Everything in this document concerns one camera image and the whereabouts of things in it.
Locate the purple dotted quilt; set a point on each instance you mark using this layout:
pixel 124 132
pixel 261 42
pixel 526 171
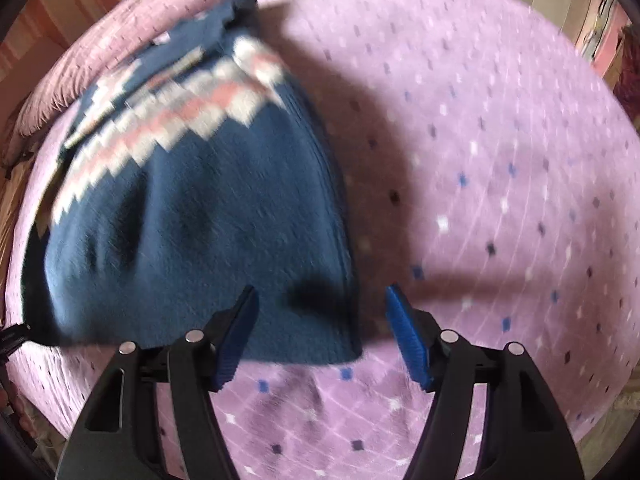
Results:
pixel 125 25

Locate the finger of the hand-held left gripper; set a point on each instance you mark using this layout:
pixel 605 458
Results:
pixel 12 340

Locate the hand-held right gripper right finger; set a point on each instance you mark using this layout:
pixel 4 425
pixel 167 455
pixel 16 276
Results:
pixel 407 340

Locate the navy diamond-pattern knit sweater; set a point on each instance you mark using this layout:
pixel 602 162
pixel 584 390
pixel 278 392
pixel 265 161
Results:
pixel 200 235

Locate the bed with purple dotted sheet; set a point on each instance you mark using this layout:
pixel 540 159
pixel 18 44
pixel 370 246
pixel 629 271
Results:
pixel 475 185

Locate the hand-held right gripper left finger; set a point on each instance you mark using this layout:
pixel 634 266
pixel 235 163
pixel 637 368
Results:
pixel 235 340

